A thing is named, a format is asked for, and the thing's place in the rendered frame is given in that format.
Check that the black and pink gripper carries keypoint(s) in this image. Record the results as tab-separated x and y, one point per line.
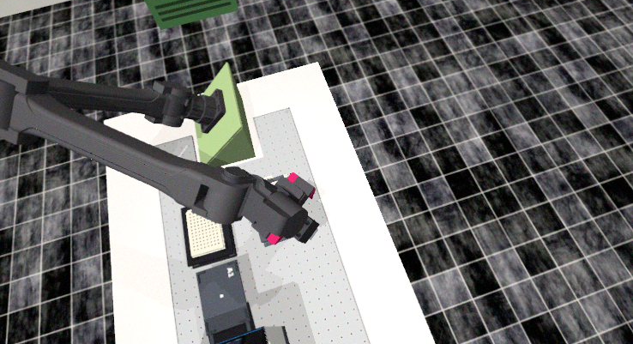
296	186

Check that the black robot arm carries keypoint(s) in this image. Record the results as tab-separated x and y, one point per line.
233	193

